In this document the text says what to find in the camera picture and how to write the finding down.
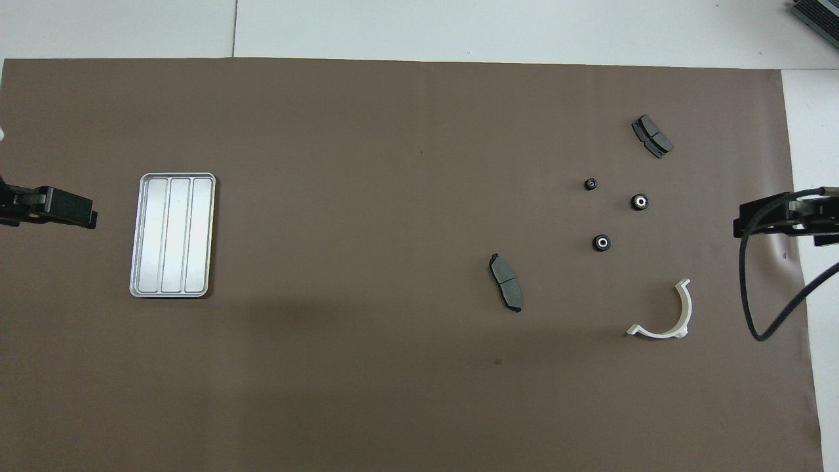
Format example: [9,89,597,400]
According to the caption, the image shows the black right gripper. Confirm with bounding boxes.
[732,187,839,247]

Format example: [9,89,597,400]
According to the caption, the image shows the brown paper table mat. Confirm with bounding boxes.
[0,58,825,472]

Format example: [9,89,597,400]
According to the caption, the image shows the short grey brake pad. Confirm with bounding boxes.
[631,115,674,159]

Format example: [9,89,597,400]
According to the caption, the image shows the grey ribbed device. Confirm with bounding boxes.
[787,0,839,50]

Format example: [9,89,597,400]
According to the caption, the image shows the silver metal compartment tray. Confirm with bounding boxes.
[129,172,217,299]

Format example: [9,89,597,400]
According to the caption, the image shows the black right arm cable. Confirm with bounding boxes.
[739,187,839,342]

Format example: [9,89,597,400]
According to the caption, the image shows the white curved plastic bracket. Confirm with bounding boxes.
[626,278,693,340]

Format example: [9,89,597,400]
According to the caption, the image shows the long grey brake pad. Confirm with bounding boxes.
[488,253,524,313]

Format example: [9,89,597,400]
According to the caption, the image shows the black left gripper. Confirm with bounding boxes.
[0,176,98,230]

